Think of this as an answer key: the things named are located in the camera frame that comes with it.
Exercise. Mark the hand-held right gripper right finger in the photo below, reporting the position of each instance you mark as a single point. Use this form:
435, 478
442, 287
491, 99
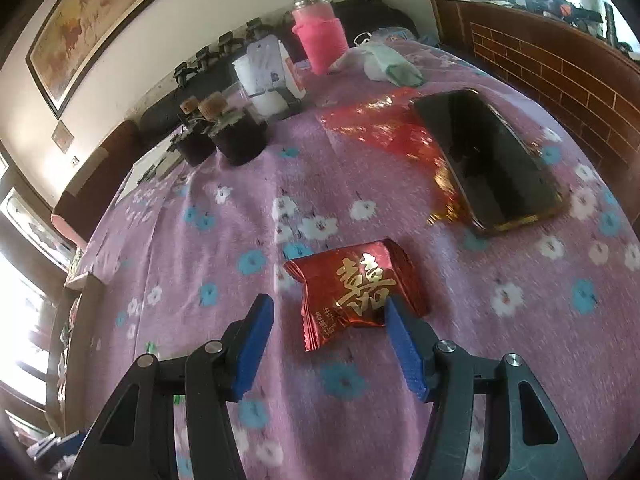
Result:
405, 350

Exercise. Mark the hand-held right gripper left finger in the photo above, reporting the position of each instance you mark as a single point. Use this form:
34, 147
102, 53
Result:
250, 350

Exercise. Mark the red candy packet gold print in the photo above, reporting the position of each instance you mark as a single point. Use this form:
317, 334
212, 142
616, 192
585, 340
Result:
350, 285

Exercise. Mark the purple floral cloth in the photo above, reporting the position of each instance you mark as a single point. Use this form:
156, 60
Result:
200, 240

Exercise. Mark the white paper sheet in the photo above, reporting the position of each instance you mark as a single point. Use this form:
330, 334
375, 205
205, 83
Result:
150, 170

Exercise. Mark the black smartphone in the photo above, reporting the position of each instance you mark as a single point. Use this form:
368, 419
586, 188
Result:
485, 160

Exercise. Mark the black jar with cork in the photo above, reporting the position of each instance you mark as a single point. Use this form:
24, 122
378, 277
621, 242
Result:
237, 137
192, 142

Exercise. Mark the red foil wrapper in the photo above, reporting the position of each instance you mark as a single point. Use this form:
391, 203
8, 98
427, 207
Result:
390, 130

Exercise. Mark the window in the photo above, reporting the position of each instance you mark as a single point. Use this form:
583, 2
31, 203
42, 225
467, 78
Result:
25, 310

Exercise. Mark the wooden brick-pattern panel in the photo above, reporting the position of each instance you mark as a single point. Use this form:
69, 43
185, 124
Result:
545, 60

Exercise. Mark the glass jar with pink sleeve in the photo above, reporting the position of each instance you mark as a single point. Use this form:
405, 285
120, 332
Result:
317, 30

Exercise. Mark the black bag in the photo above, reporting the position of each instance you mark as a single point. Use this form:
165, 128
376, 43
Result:
372, 15

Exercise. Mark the framed horse painting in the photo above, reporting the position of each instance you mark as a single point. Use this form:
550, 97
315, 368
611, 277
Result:
107, 20

